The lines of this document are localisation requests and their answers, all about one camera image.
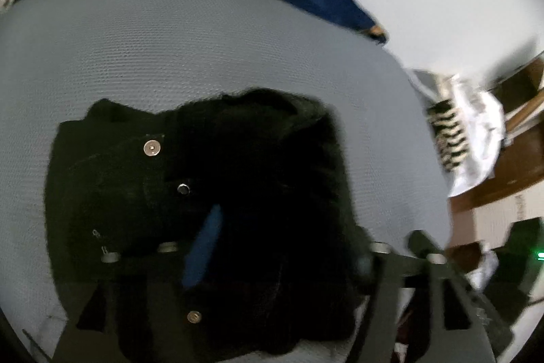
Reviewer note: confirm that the cardboard box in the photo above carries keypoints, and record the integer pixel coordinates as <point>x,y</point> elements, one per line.
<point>497,218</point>

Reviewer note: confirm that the striped black and cream cloth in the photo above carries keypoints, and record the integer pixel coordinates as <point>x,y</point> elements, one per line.
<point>450,137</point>

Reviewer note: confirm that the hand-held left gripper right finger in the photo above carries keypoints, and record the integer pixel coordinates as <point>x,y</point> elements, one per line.
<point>384,303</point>

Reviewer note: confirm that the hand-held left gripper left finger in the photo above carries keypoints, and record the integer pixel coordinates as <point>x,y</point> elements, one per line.
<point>208,244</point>

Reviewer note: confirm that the black pants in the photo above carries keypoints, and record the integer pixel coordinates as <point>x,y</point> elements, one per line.
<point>255,184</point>

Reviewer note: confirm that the brown wooden furniture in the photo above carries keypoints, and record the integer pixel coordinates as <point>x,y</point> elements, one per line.
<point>522,142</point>

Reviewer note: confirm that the white crumpled cloth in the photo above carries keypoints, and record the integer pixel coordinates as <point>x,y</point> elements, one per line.
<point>480,133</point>

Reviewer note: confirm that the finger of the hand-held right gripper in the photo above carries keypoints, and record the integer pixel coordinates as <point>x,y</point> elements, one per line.
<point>420,242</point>

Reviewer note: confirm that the grey bed sheet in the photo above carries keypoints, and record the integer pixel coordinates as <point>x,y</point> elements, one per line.
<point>191,44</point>

